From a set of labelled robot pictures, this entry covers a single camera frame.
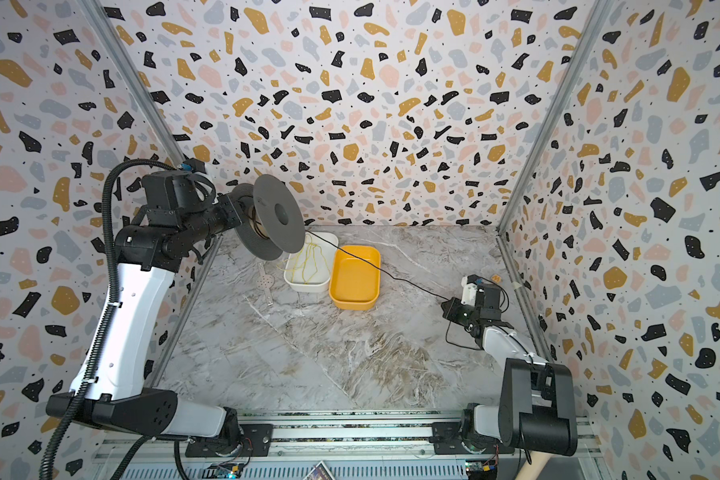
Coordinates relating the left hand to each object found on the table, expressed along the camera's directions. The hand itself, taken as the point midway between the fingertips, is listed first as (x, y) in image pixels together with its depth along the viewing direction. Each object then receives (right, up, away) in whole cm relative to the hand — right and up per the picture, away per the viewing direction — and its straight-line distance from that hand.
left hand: (241, 195), depth 65 cm
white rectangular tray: (+11, -22, +33) cm, 41 cm away
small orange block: (+72, -21, +41) cm, 85 cm away
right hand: (+49, -26, +25) cm, 61 cm away
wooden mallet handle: (+65, -63, +3) cm, 91 cm away
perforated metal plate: (-10, -23, +40) cm, 47 cm away
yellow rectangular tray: (+21, -24, +39) cm, 50 cm away
